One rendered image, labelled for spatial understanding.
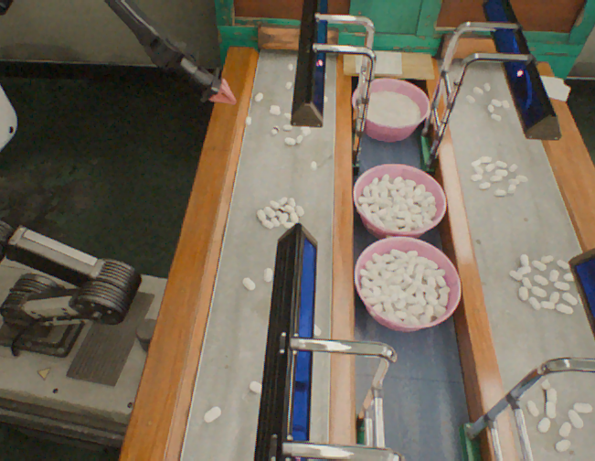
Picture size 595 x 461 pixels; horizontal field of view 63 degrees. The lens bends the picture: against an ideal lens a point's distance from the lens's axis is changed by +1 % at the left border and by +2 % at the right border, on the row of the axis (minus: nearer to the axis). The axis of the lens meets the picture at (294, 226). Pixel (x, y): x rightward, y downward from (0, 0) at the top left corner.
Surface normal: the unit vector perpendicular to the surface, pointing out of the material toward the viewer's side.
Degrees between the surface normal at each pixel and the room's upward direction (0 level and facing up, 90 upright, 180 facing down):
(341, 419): 0
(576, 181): 0
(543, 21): 90
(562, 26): 90
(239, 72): 0
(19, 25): 90
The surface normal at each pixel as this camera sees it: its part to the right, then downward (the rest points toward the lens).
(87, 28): -0.02, 0.79
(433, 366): 0.02, -0.62
